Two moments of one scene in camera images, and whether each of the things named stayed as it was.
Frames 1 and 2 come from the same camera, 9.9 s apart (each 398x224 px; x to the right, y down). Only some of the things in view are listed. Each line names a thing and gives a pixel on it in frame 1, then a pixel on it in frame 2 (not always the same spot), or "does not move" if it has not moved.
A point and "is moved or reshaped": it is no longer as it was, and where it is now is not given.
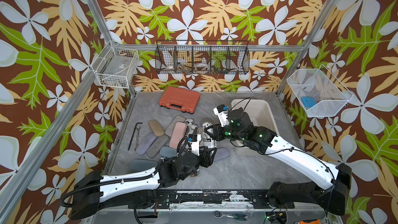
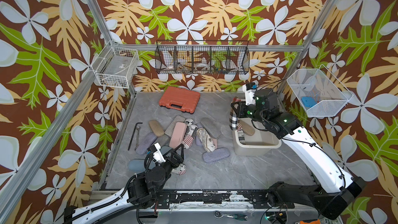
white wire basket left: x=115 y=66 does not move
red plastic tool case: x=183 y=98 does not move
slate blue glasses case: x=138 y=164 does not move
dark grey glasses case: x=160 y=141 does not move
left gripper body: x=199 y=160 -> x=167 y=166
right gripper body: x=228 y=132 -> x=244 y=111
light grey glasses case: x=169 y=130 does not move
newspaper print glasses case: x=207 y=140 is moved or reshaped
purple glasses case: x=146 y=143 does not move
